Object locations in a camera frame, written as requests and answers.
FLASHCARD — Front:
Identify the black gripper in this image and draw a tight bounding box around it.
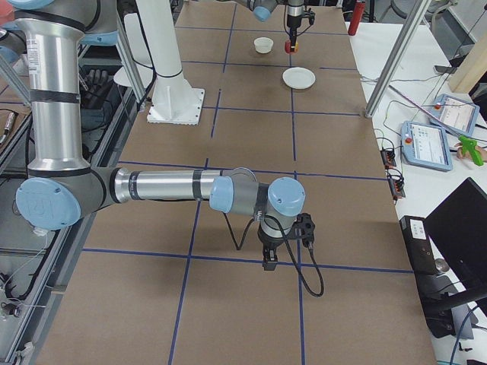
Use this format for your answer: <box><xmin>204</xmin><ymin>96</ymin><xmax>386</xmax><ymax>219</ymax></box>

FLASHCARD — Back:
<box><xmin>258</xmin><ymin>231</ymin><xmax>284</xmax><ymax>271</ymax></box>
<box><xmin>286</xmin><ymin>5</ymin><xmax>303</xmax><ymax>52</ymax></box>

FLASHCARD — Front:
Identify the red yellow apple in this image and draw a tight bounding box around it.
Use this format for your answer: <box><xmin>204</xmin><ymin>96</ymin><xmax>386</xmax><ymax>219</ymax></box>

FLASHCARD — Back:
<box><xmin>285</xmin><ymin>40</ymin><xmax>299</xmax><ymax>55</ymax></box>

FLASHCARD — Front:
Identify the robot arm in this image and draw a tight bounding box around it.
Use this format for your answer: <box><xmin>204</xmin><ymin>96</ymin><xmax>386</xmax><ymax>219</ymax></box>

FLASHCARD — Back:
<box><xmin>11</xmin><ymin>1</ymin><xmax>313</xmax><ymax>270</ymax></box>
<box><xmin>236</xmin><ymin>0</ymin><xmax>315</xmax><ymax>54</ymax></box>

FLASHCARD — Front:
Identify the white plastic bowl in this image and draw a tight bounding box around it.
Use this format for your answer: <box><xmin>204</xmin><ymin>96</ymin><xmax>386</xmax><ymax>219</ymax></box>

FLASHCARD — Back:
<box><xmin>253</xmin><ymin>36</ymin><xmax>274</xmax><ymax>54</ymax></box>

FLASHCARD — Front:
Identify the white round plate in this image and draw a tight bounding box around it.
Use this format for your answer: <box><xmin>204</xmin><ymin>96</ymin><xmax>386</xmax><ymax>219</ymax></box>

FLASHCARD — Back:
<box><xmin>282</xmin><ymin>67</ymin><xmax>316</xmax><ymax>90</ymax></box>

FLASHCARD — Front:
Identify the red cylinder bottle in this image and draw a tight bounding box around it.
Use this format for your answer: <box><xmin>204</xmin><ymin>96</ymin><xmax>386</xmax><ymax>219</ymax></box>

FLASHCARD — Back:
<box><xmin>348</xmin><ymin>0</ymin><xmax>366</xmax><ymax>37</ymax></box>

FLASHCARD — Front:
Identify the black computer box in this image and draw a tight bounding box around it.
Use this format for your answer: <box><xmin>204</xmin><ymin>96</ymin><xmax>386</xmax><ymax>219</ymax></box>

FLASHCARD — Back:
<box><xmin>399</xmin><ymin>215</ymin><xmax>443</xmax><ymax>276</ymax></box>

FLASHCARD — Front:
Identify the orange black connector box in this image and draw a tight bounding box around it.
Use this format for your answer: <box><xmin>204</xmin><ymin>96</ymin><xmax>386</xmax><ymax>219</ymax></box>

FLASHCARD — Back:
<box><xmin>380</xmin><ymin>148</ymin><xmax>397</xmax><ymax>170</ymax></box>

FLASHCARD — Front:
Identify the near teach pendant tablet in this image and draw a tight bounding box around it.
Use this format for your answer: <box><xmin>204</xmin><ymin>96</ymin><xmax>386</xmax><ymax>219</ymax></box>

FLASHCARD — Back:
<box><xmin>401</xmin><ymin>121</ymin><xmax>453</xmax><ymax>172</ymax></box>

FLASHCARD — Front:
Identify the teach pendant tablet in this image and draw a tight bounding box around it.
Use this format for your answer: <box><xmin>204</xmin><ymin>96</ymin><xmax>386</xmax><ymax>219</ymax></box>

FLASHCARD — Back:
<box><xmin>401</xmin><ymin>121</ymin><xmax>453</xmax><ymax>172</ymax></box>
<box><xmin>431</xmin><ymin>94</ymin><xmax>480</xmax><ymax>137</ymax></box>

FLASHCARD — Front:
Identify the far teach pendant tablet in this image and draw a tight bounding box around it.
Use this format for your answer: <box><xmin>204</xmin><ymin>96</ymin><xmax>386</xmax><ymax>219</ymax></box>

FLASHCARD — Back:
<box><xmin>431</xmin><ymin>94</ymin><xmax>480</xmax><ymax>137</ymax></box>

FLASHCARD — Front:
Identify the black monitor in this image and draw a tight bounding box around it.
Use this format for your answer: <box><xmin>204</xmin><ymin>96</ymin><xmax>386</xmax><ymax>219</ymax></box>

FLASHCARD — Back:
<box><xmin>425</xmin><ymin>178</ymin><xmax>486</xmax><ymax>289</ymax></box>

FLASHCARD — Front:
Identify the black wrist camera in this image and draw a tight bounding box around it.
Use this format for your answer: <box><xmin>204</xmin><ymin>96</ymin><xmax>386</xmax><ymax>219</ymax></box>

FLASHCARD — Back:
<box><xmin>302</xmin><ymin>9</ymin><xmax>316</xmax><ymax>27</ymax></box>
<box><xmin>291</xmin><ymin>213</ymin><xmax>315</xmax><ymax>250</ymax></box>

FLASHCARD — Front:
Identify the aluminium frame post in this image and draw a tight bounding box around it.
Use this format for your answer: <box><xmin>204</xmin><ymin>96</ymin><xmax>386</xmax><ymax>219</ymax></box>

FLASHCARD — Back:
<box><xmin>364</xmin><ymin>0</ymin><xmax>431</xmax><ymax>119</ymax></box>

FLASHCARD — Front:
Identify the white pedestal column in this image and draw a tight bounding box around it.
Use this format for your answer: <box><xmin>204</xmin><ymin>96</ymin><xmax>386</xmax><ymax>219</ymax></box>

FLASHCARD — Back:
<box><xmin>136</xmin><ymin>0</ymin><xmax>205</xmax><ymax>125</ymax></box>

